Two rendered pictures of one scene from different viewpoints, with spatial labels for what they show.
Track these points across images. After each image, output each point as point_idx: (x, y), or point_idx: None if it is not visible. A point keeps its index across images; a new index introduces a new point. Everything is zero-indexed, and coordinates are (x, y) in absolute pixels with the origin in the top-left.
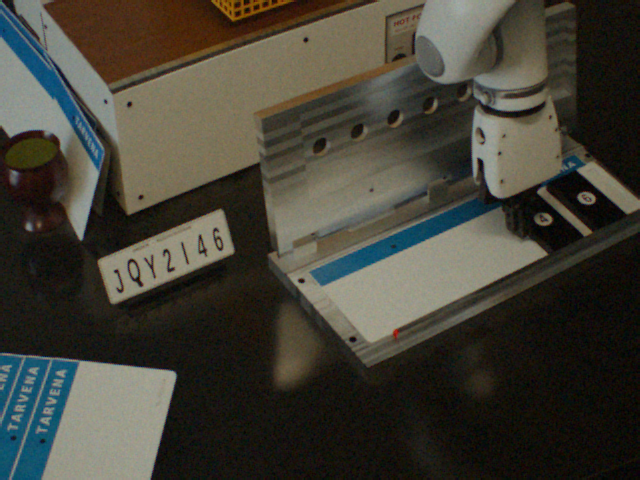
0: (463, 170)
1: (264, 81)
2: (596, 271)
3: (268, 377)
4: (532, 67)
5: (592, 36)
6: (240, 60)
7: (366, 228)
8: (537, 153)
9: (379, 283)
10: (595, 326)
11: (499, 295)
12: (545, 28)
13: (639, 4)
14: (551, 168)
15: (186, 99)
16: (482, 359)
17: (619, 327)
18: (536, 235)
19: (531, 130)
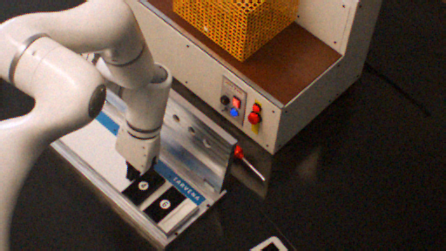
0: (164, 145)
1: (171, 44)
2: (125, 220)
3: (33, 104)
4: (131, 117)
5: (340, 206)
6: (162, 25)
7: (125, 118)
8: (133, 152)
9: (89, 128)
10: (86, 222)
11: (90, 174)
12: (146, 111)
13: (390, 231)
14: (138, 166)
15: (141, 16)
16: (57, 178)
17: (87, 233)
18: (131, 184)
19: (132, 141)
